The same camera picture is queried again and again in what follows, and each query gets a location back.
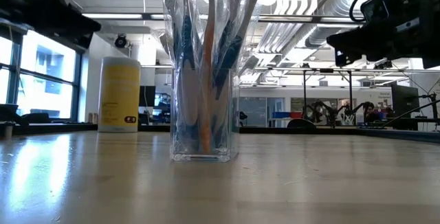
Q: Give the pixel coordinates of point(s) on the bright window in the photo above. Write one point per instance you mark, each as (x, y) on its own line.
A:
(44, 79)

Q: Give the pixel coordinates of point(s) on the blue bin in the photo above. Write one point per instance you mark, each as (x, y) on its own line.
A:
(281, 114)

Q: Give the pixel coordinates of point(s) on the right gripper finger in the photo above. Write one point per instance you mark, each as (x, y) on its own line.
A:
(347, 45)

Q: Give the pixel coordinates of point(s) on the silver ventilation duct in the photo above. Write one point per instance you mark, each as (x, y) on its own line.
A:
(330, 7)

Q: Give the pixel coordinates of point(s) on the black overhead beam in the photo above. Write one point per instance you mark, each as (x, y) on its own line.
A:
(292, 18)

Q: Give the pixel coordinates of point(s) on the black metal stand frame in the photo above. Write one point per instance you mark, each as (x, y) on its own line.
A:
(304, 90)

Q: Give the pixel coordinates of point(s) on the person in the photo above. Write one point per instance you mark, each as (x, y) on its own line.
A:
(370, 112)

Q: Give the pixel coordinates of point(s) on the dark computer monitor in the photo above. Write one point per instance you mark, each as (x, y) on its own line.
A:
(147, 96)

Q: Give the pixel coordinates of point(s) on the yellow canister with white lid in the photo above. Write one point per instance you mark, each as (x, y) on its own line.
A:
(119, 95)

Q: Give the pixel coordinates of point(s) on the black aluminium table frame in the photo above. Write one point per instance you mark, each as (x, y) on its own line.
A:
(309, 130)

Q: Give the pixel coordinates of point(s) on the black background robot arms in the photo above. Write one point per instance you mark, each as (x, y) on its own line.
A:
(330, 112)

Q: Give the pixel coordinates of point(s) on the black computer monitor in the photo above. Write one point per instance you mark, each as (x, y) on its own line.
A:
(405, 103)

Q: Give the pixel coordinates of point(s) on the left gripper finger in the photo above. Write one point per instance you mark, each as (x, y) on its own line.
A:
(75, 30)

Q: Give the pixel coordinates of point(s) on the clear plastic bag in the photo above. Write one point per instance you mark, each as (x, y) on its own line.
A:
(206, 121)

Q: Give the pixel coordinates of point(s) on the black ceiling camera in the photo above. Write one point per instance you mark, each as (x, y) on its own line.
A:
(383, 64)
(120, 41)

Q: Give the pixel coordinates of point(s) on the blue toothbrush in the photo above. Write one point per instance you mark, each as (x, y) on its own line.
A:
(237, 45)
(187, 52)

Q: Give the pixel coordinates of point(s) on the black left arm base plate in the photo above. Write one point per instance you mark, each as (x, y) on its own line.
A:
(20, 114)

